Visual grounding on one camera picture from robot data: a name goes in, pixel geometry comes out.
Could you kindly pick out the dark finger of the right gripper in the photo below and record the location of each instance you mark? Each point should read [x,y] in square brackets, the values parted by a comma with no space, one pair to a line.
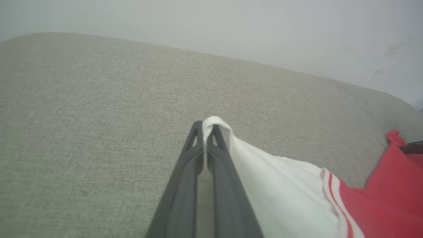
[414,148]

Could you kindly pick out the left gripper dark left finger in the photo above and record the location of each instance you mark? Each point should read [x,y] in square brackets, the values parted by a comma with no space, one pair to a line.
[180,198]

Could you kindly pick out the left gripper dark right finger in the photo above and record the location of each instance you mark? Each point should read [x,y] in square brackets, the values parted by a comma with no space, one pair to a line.
[231,205]

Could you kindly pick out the red white basketball jersey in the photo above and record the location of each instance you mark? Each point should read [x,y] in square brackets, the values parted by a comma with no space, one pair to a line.
[290,191]

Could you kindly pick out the grey fabric sofa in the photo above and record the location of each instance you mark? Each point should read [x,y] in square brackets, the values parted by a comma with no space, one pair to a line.
[99,115]

